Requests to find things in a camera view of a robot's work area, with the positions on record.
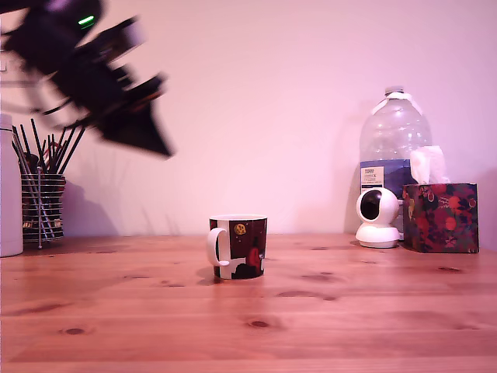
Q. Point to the black reed stick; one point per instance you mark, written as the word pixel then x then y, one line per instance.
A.
pixel 59 149
pixel 38 144
pixel 25 139
pixel 74 149
pixel 67 149

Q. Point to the white bottle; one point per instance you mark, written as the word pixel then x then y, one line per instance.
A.
pixel 9 186

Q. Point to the large clear water bottle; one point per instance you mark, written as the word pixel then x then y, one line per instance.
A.
pixel 390 132

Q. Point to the white tissue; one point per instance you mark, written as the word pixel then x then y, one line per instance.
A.
pixel 427 163

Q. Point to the dark floral tissue box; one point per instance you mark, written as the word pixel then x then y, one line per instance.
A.
pixel 440 221

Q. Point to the small white round camera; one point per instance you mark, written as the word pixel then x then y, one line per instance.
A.
pixel 389 204

